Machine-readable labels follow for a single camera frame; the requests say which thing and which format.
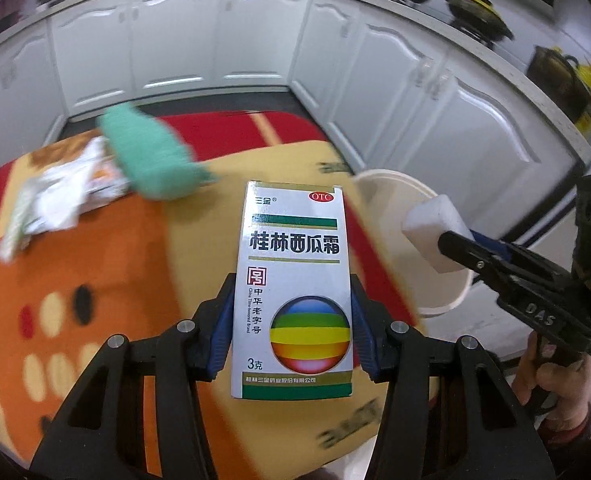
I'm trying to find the printed orange red blanket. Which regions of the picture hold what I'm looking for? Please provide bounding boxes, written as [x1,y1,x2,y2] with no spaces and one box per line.
[0,110,441,471]

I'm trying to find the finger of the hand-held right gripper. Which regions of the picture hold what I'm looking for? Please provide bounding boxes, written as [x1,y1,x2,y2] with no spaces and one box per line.
[470,229,571,286]
[438,230,513,286]

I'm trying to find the crumpled white plastic bag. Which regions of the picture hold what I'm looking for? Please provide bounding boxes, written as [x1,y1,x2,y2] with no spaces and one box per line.
[0,135,131,263]

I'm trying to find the rolled green towel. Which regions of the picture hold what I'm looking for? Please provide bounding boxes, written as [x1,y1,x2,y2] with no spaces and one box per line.
[98,102,216,201]

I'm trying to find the person's right forearm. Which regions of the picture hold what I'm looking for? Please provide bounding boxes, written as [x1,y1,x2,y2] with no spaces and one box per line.
[540,402,591,461]

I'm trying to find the beige plastic bin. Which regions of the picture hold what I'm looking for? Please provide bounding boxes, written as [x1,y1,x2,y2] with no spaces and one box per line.
[350,169,473,317]

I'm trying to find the white kitchen cabinets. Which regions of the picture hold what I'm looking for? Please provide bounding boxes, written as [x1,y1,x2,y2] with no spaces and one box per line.
[0,0,591,201]

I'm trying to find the person's right hand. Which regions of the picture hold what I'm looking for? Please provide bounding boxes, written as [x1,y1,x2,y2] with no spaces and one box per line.
[511,332,591,431]

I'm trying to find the yellow black pot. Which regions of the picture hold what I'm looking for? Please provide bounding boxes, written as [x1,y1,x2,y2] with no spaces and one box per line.
[445,0,513,43]

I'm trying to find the white medicine box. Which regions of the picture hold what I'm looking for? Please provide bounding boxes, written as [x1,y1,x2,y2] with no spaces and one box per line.
[230,180,353,402]

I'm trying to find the white foam block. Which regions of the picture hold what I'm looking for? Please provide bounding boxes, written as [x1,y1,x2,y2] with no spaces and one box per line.
[401,195,471,275]

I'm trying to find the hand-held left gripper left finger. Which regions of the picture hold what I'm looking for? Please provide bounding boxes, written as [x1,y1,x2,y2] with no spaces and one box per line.
[30,274,237,480]

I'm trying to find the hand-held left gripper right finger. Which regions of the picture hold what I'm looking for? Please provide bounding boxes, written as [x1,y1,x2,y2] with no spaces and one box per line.
[349,274,556,480]

